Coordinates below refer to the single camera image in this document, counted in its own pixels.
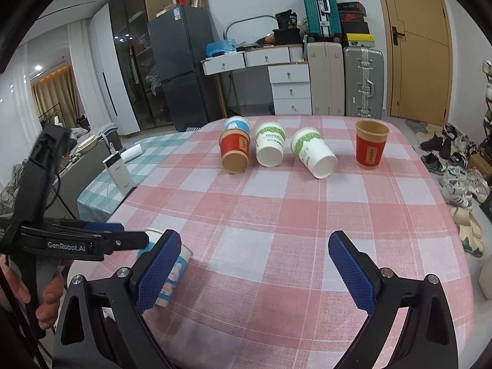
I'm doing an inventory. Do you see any blue bunny paper cup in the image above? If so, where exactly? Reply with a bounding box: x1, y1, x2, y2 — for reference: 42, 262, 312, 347
224, 116, 251, 134
137, 228, 192, 307

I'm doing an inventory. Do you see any lying red paper cup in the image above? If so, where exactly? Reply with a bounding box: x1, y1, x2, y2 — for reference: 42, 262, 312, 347
219, 129, 250, 174

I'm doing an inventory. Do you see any lying blue bunny paper cup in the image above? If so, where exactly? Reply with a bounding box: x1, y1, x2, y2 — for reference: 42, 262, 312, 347
224, 116, 251, 134

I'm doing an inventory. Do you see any lying white green paper cup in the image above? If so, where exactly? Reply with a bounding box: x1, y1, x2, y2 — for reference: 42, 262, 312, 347
254, 122, 286, 168

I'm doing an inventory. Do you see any tilted white green paper cup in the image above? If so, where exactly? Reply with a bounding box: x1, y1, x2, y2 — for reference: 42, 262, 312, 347
290, 128, 338, 179

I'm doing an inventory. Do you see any upright red paper cup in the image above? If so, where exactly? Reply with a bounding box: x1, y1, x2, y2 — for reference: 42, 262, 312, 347
355, 119, 389, 169

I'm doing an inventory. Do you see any person's left hand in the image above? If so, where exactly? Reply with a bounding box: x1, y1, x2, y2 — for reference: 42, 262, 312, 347
0, 255, 74, 331

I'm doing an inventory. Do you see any teal checked tablecloth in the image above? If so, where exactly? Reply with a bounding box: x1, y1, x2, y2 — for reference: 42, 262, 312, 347
76, 130, 201, 224

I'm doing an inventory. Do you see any white power bank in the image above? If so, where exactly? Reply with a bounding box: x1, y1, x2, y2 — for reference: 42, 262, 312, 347
103, 152, 136, 196

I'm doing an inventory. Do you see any pink checked tablecloth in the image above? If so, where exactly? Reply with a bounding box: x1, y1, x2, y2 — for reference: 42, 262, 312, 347
112, 116, 474, 368

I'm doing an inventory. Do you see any dark grey refrigerator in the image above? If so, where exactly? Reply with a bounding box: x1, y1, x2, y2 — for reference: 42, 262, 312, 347
148, 5, 223, 132

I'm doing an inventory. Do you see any blue plastic bag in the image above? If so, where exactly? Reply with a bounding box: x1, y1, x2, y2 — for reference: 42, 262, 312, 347
205, 39, 237, 58

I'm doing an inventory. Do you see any white drawer desk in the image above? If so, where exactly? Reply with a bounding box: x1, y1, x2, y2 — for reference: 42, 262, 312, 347
202, 44, 312, 117

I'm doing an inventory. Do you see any glass door cabinet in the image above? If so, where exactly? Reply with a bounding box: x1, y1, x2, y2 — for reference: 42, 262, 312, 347
109, 0, 173, 130

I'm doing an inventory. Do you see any beige suitcase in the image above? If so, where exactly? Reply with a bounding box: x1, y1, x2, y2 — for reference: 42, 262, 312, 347
307, 42, 345, 116

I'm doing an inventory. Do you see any silver suitcase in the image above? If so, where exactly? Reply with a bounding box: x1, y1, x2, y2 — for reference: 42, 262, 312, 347
343, 47, 384, 119

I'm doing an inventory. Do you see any teal suitcase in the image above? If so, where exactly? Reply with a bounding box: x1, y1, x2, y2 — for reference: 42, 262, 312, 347
303, 0, 342, 42

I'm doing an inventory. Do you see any yellow black box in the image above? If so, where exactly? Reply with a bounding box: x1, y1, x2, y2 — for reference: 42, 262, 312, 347
346, 34, 375, 48

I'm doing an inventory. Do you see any wooden door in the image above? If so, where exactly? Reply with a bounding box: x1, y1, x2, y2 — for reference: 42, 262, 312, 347
381, 0, 453, 125

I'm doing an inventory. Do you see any white charging cable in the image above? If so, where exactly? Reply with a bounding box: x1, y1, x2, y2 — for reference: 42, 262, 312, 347
100, 132, 116, 163

